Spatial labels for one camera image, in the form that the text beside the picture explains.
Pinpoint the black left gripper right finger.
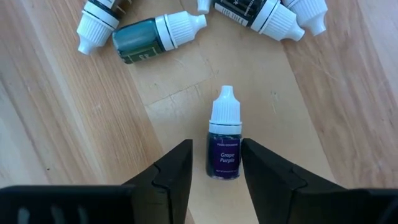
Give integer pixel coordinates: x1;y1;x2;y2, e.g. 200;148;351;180
241;138;346;224

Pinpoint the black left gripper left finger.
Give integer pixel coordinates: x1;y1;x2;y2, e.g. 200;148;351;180
124;139;193;224

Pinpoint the small grape purple coloring bottle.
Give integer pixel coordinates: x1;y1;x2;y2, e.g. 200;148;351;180
205;85;243;180

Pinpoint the small teal food coloring bottle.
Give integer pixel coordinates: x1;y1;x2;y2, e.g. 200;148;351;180
111;11;208;65

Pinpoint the small dark food coloring bottle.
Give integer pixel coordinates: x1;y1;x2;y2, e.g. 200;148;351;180
76;0;121;56
281;0;329;37

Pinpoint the small black food coloring bottle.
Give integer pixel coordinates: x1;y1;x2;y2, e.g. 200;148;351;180
213;0;306;42

